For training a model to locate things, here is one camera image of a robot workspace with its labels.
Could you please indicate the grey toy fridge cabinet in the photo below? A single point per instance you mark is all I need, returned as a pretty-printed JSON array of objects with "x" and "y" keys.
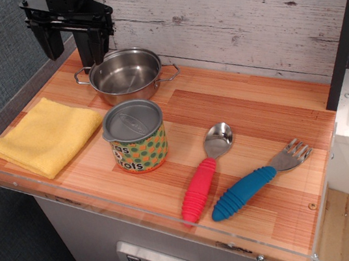
[{"x": 91, "y": 236}]

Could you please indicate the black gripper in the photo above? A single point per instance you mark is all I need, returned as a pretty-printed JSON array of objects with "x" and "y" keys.
[{"x": 89, "y": 20}]

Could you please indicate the clear acrylic guard rail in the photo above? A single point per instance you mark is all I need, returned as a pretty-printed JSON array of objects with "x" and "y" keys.
[{"x": 282, "y": 221}]

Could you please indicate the yellow folded cloth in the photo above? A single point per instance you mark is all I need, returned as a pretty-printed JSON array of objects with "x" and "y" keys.
[{"x": 48, "y": 137}]

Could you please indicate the red handled spoon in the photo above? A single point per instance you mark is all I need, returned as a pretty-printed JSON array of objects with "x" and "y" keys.
[{"x": 217, "y": 142}]

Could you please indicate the blue handled fork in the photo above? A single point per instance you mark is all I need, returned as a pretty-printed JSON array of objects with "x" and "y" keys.
[{"x": 236, "y": 197}]

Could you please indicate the stainless steel pot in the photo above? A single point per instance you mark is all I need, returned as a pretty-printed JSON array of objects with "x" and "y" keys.
[{"x": 132, "y": 73}]

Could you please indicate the peas and carrots can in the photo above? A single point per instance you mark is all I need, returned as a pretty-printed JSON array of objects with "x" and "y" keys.
[{"x": 136, "y": 134}]

